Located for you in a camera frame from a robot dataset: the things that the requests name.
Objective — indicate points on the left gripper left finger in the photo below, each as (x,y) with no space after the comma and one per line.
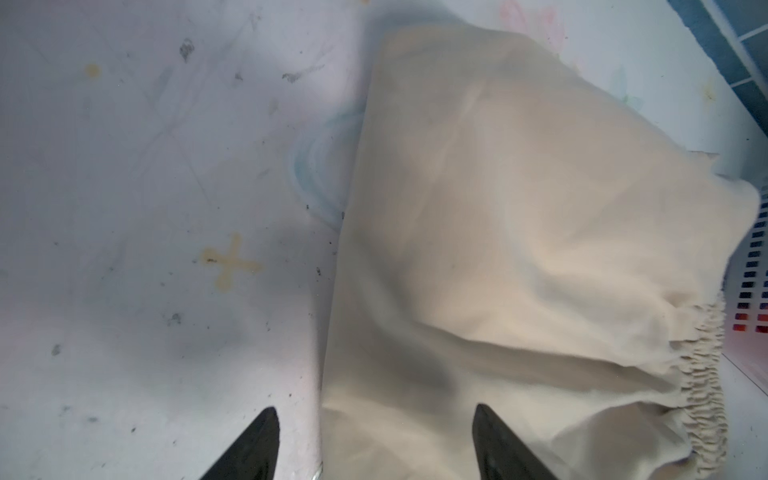
(254,454)

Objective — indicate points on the beige shorts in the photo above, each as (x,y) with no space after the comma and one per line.
(516,237)

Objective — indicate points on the white plastic basket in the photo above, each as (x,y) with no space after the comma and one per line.
(745,292)

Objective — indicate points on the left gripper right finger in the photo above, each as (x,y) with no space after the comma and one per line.
(500,453)

